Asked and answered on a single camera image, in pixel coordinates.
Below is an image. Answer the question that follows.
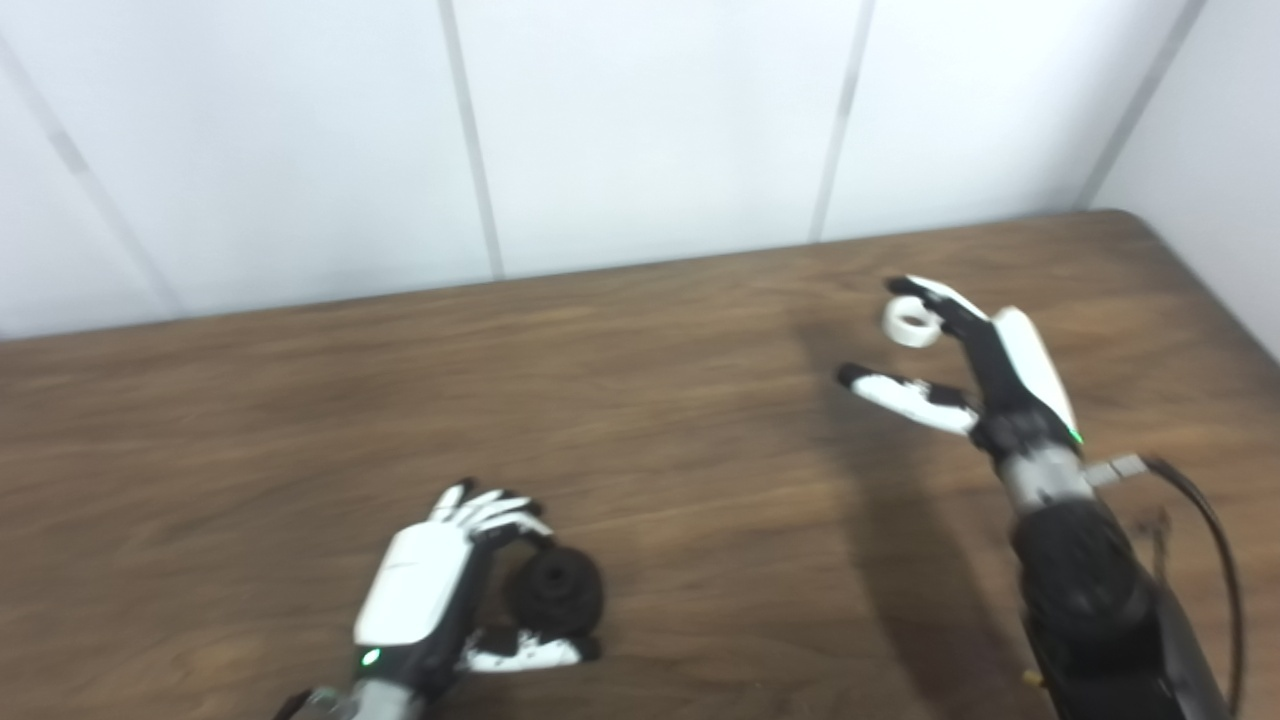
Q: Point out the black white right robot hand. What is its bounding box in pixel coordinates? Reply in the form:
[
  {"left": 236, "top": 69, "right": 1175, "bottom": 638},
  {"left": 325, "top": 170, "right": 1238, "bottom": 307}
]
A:
[{"left": 835, "top": 274, "right": 1087, "bottom": 467}]

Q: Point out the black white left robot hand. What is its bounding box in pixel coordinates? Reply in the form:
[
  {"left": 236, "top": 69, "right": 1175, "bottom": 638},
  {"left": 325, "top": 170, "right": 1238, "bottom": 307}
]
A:
[{"left": 351, "top": 479, "right": 603, "bottom": 701}]

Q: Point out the white plastic ring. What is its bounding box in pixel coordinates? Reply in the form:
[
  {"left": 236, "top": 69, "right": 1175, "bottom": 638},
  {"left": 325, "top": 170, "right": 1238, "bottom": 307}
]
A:
[{"left": 881, "top": 296, "right": 945, "bottom": 351}]

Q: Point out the round black plastic part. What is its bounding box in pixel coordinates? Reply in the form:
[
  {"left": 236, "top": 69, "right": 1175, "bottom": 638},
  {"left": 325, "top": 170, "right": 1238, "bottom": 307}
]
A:
[{"left": 504, "top": 544, "right": 606, "bottom": 639}]

